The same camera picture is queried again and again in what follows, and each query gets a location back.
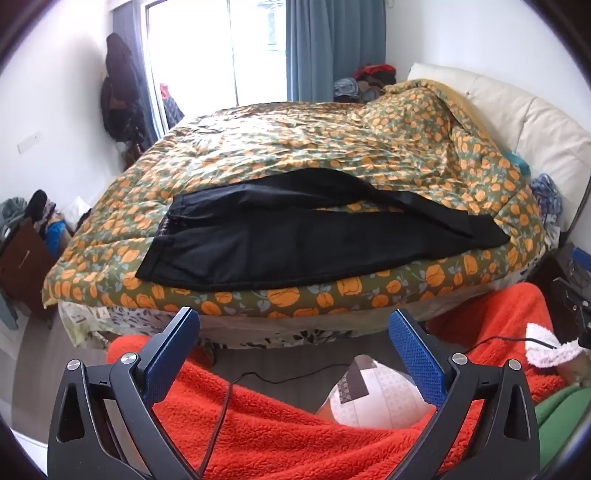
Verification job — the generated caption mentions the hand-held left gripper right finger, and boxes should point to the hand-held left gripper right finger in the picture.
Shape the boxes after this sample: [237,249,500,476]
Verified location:
[389,308,540,480]

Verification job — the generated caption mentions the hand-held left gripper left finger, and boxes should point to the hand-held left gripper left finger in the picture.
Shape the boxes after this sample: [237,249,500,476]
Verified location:
[47,307,200,480]

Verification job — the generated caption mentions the black pants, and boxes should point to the black pants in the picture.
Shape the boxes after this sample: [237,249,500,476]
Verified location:
[135,167,510,292]

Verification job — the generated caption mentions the patchwork cushion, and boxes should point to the patchwork cushion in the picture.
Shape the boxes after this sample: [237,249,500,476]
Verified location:
[318,354,435,430]

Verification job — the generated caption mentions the bed with leaf-print sheet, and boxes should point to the bed with leaf-print sheet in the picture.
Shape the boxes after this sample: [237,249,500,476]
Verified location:
[58,258,559,352]

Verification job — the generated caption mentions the white knitted cloth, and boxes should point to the white knitted cloth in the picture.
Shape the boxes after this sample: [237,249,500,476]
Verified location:
[526,323,591,370]

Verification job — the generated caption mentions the blue patterned cloth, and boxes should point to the blue patterned cloth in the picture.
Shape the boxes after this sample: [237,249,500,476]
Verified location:
[529,173,564,241]

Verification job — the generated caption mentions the green cloth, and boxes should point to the green cloth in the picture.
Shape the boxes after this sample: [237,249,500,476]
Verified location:
[536,385,591,457]

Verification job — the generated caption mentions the orange fleece garment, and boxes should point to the orange fleece garment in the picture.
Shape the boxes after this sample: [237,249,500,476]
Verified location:
[106,282,568,480]

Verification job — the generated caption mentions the brown wooden cabinet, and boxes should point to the brown wooden cabinet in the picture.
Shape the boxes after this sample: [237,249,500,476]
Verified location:
[0,222,58,315]

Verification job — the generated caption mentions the clothes heap on cabinet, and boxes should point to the clothes heap on cabinet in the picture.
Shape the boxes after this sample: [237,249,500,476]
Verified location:
[0,189,93,260]

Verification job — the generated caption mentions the floral orange green duvet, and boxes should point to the floral orange green duvet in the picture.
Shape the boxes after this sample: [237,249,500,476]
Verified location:
[41,79,546,320]

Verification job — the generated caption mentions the red and dark hanging garment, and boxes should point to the red and dark hanging garment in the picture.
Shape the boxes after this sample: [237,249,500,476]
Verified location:
[159,83,185,128]

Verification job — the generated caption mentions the dark hanging coats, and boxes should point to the dark hanging coats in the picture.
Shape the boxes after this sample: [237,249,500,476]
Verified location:
[100,32,158,158]

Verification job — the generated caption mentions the pile of clothes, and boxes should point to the pile of clothes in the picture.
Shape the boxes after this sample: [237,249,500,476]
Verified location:
[333,63,398,103]

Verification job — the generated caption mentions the glass balcony door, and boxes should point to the glass balcony door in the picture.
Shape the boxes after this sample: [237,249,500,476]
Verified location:
[145,0,291,126]

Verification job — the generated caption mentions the blue curtain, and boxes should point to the blue curtain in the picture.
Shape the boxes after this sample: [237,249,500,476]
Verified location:
[286,0,387,104]

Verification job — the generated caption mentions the black cable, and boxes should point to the black cable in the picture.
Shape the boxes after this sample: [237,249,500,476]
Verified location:
[198,337,561,480]

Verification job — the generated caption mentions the white wall switch plate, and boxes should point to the white wall switch plate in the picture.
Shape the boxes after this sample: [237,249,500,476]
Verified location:
[17,131,43,155]

